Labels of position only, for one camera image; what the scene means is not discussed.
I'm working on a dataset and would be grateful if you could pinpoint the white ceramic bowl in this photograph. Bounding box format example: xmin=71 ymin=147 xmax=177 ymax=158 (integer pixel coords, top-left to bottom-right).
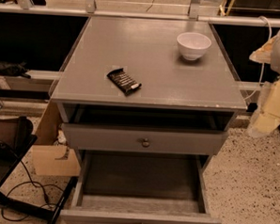
xmin=177 ymin=32 xmax=211 ymax=60

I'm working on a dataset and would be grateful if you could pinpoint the brown cardboard box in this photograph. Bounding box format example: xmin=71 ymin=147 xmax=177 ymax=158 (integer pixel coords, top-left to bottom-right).
xmin=32 ymin=102 xmax=81 ymax=177

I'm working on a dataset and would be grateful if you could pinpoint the open grey middle drawer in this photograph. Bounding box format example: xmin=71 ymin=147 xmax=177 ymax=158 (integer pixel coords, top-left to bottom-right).
xmin=60 ymin=152 xmax=221 ymax=224

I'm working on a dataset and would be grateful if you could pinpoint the black rxbar chocolate bar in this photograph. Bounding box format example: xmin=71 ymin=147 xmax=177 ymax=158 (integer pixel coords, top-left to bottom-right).
xmin=107 ymin=68 xmax=142 ymax=96

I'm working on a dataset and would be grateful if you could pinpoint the black cloth on shelf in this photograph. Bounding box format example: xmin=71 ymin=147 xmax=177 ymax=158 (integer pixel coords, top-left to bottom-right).
xmin=0 ymin=60 xmax=31 ymax=79

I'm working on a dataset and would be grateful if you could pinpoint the white hanging cable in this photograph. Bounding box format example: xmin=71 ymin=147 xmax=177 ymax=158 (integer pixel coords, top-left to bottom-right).
xmin=243 ymin=14 xmax=275 ymax=103

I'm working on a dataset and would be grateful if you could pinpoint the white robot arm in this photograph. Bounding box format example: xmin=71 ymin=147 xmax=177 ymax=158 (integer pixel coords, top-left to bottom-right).
xmin=247 ymin=30 xmax=280 ymax=138

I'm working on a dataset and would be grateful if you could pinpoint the round brass drawer knob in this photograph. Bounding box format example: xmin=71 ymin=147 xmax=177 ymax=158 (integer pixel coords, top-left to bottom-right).
xmin=141 ymin=138 xmax=149 ymax=147

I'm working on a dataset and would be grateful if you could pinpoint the closed grey upper drawer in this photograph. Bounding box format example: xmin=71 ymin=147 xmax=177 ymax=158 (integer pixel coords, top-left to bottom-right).
xmin=62 ymin=123 xmax=228 ymax=155

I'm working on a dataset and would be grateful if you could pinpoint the black floor cable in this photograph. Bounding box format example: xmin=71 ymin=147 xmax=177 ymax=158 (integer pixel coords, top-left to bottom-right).
xmin=0 ymin=158 xmax=66 ymax=224

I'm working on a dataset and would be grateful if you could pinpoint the black folding chair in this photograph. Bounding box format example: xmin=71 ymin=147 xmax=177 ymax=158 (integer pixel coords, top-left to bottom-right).
xmin=0 ymin=116 xmax=77 ymax=224

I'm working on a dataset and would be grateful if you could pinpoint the metal frame rail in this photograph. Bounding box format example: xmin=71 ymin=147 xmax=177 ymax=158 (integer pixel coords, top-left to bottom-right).
xmin=0 ymin=0 xmax=280 ymax=27

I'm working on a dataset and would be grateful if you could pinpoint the grey wooden drawer cabinet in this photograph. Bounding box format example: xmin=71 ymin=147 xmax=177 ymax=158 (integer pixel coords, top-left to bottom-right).
xmin=43 ymin=12 xmax=253 ymax=224

